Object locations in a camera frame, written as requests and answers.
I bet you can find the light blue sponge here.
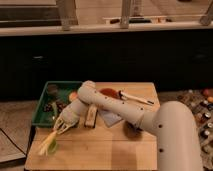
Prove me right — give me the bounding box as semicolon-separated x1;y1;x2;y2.
99;110;122;127

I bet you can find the peach toy fruit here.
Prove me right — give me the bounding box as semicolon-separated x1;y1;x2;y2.
68;92;78;102

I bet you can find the dark cup in tray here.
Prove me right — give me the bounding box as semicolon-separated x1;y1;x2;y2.
46;84;58;97

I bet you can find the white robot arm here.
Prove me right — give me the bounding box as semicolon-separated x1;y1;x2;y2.
53;81;203;171

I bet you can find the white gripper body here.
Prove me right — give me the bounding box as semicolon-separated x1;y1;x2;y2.
59;107;80;126

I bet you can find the green plastic tray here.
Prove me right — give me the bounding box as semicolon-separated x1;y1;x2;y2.
32;81;82;128

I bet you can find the green plastic cup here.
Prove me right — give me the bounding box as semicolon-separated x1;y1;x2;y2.
41;139;57;155

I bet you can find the green spoon in tray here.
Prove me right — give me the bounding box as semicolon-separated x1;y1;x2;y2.
51;102;58;122

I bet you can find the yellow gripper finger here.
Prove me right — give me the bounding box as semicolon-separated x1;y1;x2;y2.
57;123;78;134
53;117;64;131

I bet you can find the yellow banana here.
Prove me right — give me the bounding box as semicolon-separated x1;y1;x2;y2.
38;131;57;155

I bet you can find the dark brown bowl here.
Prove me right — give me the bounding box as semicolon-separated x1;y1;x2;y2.
123;122;142;140

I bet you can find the dark grapes toy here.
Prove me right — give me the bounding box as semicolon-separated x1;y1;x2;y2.
43;102;67;113

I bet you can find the orange bowl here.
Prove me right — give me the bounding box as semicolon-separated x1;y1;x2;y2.
100;88;120;99

